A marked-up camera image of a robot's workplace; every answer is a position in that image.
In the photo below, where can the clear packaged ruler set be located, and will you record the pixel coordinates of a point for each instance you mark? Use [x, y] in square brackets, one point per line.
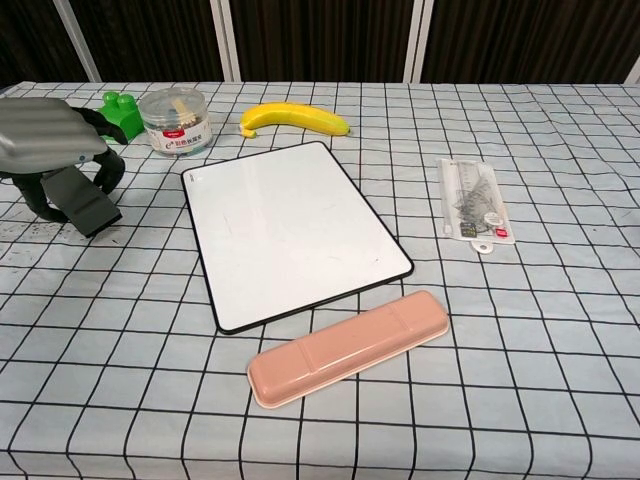
[472, 200]

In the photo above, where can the white whiteboard black rim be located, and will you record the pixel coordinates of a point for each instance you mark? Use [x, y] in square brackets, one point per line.
[295, 230]

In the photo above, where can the yellow banana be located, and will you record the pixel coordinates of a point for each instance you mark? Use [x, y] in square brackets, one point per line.
[295, 117]

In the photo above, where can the green toy building block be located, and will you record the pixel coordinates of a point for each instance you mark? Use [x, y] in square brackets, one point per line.
[127, 117]

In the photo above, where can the clear jar of clips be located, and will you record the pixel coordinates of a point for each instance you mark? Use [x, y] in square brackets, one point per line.
[175, 125]

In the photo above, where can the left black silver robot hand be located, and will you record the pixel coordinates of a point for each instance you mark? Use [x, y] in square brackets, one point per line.
[45, 132]

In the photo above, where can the pink pencil case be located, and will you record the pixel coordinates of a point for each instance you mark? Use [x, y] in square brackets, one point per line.
[350, 345]

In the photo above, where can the checked light blue tablecloth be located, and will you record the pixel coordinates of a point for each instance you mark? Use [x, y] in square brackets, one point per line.
[500, 350]

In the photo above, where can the grey whiteboard eraser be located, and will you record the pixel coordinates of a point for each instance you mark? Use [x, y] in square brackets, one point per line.
[90, 210]

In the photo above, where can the white partition frame post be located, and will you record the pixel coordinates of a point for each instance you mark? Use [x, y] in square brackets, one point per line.
[417, 40]
[80, 45]
[225, 40]
[634, 70]

